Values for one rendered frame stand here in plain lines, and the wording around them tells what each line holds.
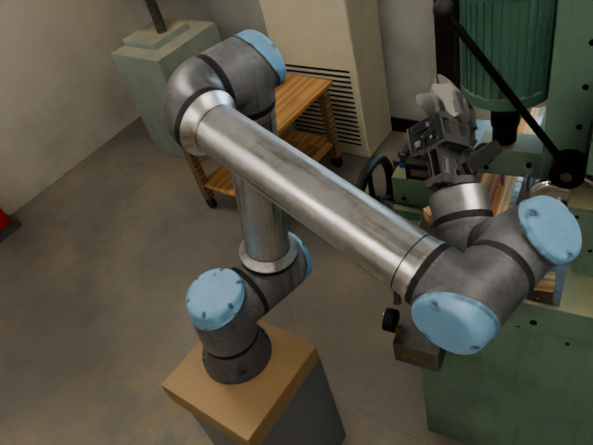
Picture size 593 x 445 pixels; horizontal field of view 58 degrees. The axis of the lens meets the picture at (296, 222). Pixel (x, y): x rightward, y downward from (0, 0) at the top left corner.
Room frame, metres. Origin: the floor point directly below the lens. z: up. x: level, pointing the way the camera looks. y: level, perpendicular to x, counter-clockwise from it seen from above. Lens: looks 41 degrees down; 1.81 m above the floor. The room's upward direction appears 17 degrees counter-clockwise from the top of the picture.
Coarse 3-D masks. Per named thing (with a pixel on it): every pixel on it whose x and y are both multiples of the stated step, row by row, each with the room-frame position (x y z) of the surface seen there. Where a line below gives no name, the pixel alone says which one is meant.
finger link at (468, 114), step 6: (456, 96) 0.73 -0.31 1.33; (462, 96) 0.73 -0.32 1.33; (462, 102) 0.72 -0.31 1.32; (468, 102) 0.72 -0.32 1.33; (462, 108) 0.71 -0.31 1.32; (468, 108) 0.70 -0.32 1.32; (462, 114) 0.70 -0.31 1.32; (468, 114) 0.70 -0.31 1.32; (474, 114) 0.70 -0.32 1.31; (462, 120) 0.70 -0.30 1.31; (468, 120) 0.69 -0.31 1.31; (474, 120) 0.69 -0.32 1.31; (474, 126) 0.68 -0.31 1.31
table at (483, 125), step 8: (480, 120) 1.24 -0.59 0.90; (488, 120) 1.23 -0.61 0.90; (480, 128) 1.20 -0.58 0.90; (488, 128) 1.19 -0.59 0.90; (480, 136) 1.17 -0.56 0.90; (392, 208) 1.02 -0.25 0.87; (400, 208) 1.01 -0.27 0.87; (408, 208) 1.00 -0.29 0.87; (416, 208) 1.00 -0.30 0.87; (408, 216) 1.00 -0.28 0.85; (416, 216) 0.98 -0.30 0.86; (424, 224) 0.90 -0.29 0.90; (432, 232) 0.87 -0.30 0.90
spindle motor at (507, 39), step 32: (480, 0) 0.87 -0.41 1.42; (512, 0) 0.83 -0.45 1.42; (544, 0) 0.83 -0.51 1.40; (480, 32) 0.88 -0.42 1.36; (512, 32) 0.84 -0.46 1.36; (544, 32) 0.83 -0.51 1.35; (480, 64) 0.88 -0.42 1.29; (512, 64) 0.84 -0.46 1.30; (544, 64) 0.83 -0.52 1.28; (480, 96) 0.87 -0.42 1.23; (544, 96) 0.83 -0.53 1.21
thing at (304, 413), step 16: (320, 368) 0.90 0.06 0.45; (304, 384) 0.85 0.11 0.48; (320, 384) 0.88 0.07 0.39; (304, 400) 0.83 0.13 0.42; (320, 400) 0.87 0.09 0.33; (288, 416) 0.78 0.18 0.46; (304, 416) 0.82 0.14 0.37; (320, 416) 0.85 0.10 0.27; (336, 416) 0.90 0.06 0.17; (208, 432) 0.89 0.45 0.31; (272, 432) 0.73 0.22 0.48; (288, 432) 0.76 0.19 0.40; (304, 432) 0.80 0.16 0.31; (320, 432) 0.84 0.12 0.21; (336, 432) 0.88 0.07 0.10
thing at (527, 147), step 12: (516, 144) 0.89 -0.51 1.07; (528, 144) 0.88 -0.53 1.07; (540, 144) 0.86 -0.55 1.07; (504, 156) 0.88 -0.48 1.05; (516, 156) 0.86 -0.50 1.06; (528, 156) 0.85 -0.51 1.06; (540, 156) 0.83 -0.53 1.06; (492, 168) 0.89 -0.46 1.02; (504, 168) 0.88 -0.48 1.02; (516, 168) 0.86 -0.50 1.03
